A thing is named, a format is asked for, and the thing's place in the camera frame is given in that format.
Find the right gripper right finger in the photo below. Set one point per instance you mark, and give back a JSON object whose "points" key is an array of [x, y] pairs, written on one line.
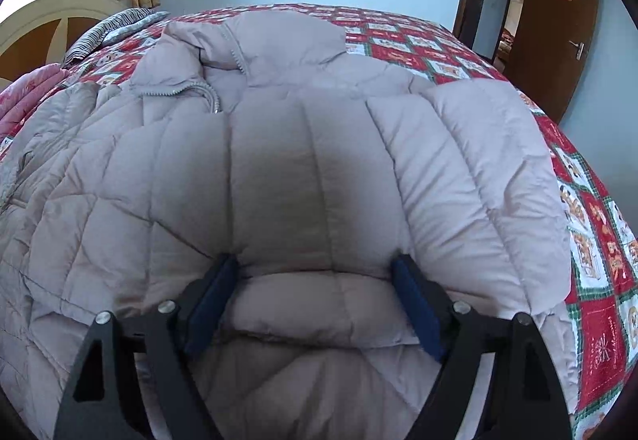
{"points": [[524, 398]]}

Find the silver door handle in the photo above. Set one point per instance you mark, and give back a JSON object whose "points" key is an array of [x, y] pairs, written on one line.
{"points": [[579, 49]]}

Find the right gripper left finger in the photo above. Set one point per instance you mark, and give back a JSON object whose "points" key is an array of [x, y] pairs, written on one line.
{"points": [[103, 398]]}

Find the red patchwork bear bedspread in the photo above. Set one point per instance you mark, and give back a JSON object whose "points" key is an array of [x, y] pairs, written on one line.
{"points": [[598, 270]]}

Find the cream wooden headboard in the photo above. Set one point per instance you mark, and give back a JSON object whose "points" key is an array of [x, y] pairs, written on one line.
{"points": [[41, 32]]}

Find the beige quilted down jacket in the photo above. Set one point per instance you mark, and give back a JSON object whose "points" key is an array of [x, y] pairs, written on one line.
{"points": [[299, 180]]}

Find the striped grey pillow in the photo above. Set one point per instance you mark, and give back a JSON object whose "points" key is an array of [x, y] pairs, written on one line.
{"points": [[111, 30]]}

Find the brown wooden door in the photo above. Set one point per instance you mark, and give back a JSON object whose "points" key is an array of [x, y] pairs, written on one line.
{"points": [[542, 62]]}

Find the pink folded blanket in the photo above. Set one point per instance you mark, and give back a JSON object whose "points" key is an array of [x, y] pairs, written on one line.
{"points": [[20, 97]]}

